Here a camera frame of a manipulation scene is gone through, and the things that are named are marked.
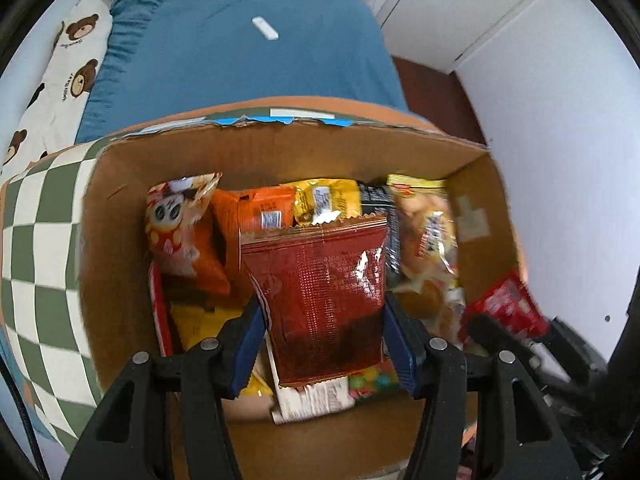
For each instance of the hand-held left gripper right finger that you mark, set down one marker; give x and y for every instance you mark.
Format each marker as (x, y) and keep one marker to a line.
(400, 350)

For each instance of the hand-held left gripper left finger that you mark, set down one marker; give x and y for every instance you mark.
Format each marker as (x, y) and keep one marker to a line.
(250, 352)

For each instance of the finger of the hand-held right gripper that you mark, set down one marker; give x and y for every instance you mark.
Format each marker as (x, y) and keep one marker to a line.
(495, 332)

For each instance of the bright red snack packet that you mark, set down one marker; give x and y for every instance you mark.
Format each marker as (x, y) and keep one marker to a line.
(505, 305)

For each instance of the dark red snack packet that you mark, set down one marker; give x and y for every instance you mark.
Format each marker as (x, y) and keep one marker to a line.
(320, 300)

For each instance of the yellow bread snack packet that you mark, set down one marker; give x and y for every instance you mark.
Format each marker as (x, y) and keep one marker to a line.
(425, 230)

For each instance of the panda print snack packet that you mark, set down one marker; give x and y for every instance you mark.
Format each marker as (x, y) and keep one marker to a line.
(170, 220)

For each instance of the cardboard box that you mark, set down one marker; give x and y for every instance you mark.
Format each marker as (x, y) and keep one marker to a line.
(325, 152)

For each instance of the colourful candy packet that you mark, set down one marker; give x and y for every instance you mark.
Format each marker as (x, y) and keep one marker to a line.
(372, 382)

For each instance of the plain yellow snack packet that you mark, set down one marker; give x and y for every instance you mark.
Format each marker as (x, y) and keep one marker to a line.
(200, 325)

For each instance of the orange snack packet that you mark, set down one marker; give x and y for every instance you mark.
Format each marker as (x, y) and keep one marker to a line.
(250, 210)
(210, 270)

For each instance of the red and white snack packet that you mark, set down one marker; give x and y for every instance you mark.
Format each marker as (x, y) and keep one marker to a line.
(159, 310)

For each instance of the black snack packet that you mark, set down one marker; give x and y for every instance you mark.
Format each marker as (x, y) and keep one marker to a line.
(375, 197)

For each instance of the glossy yellow snack packet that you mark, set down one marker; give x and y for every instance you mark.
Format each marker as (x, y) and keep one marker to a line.
(340, 200)

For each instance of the green checkered blanket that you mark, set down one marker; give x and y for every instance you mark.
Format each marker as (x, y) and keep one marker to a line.
(40, 260)

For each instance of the blue bed sheet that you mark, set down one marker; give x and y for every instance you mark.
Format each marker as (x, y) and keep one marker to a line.
(240, 75)

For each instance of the white wardrobe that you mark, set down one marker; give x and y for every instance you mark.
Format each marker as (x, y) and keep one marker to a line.
(450, 15)

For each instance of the white remote control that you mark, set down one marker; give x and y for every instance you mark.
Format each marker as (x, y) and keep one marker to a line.
(265, 29)

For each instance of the bear print pillow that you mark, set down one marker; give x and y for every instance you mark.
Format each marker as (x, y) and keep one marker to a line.
(60, 60)

